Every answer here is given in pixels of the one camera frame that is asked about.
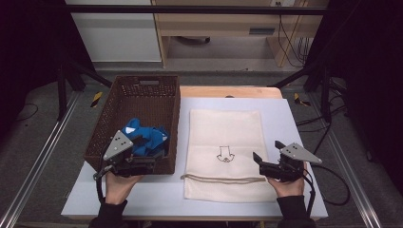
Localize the thin black floor cable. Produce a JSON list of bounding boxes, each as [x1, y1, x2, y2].
[[14, 102, 40, 124]]

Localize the blue plush toy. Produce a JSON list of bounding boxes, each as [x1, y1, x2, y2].
[[122, 118, 171, 158]]

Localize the cream drawstring bag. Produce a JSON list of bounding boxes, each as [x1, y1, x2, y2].
[[181, 108, 278, 203]]

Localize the black floor cables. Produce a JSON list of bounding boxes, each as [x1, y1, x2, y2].
[[296, 94, 349, 157]]

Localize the black metal stand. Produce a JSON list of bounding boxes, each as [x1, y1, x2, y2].
[[56, 59, 114, 122], [271, 62, 335, 124]]

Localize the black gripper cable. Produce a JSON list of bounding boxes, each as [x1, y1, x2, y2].
[[92, 164, 108, 204], [302, 163, 352, 219]]

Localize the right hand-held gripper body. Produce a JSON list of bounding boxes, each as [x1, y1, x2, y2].
[[259, 142, 323, 183]]

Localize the hanging black cables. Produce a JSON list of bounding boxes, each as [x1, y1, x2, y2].
[[277, 2, 312, 68]]

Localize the person's left hand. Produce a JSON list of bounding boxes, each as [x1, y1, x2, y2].
[[104, 172, 144, 205]]

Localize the white cabinet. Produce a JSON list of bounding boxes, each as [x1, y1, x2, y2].
[[64, 0, 163, 63]]

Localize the brown woven basket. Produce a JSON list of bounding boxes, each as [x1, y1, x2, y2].
[[83, 74, 182, 176]]

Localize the black horizontal frame bar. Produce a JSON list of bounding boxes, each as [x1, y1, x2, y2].
[[65, 4, 327, 15]]

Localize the yellow black floor tape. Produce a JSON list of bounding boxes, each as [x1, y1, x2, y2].
[[293, 92, 312, 107], [90, 91, 105, 108]]

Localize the black curtain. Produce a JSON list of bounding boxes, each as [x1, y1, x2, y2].
[[0, 0, 96, 141], [305, 0, 403, 194]]

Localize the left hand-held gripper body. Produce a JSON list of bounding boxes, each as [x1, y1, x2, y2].
[[103, 129, 157, 178]]

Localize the light wooden desk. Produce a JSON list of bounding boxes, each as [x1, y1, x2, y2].
[[151, 0, 329, 68]]

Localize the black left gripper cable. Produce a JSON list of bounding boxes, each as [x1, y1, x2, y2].
[[92, 164, 108, 204]]

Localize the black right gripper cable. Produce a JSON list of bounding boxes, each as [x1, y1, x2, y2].
[[302, 163, 352, 219]]

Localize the person's right hand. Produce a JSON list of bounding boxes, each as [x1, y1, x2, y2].
[[266, 176, 308, 200]]

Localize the aluminium floor rail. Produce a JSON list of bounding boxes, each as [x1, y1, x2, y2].
[[307, 92, 383, 228], [0, 90, 81, 228]]

